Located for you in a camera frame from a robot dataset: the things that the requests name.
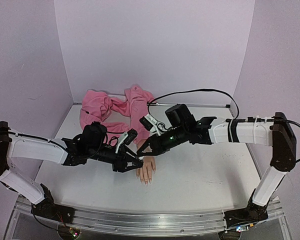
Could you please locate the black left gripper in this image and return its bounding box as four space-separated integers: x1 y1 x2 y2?
88 145 144 174

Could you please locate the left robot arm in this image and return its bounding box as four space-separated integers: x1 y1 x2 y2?
0 121 143 224

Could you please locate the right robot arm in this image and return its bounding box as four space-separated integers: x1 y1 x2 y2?
137 104 297 227

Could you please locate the mannequin hand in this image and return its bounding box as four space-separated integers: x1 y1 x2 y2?
135 139 157 188

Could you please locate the pink hoodie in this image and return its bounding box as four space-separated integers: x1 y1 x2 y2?
79 84 154 144

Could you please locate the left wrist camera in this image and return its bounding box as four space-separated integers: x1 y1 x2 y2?
115 128 138 154

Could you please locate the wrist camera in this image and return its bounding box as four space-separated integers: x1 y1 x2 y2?
139 113 165 136
115 128 138 154

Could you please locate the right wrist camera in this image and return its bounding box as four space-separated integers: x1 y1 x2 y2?
139 113 165 136

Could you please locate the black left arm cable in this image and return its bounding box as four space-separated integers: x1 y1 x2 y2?
99 124 126 148

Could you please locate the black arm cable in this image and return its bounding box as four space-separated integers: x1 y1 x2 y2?
99 124 126 148
148 88 300 163

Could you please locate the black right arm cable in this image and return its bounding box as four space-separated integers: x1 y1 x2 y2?
148 88 300 163

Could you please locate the aluminium front rail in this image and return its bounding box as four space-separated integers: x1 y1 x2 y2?
5 197 292 240

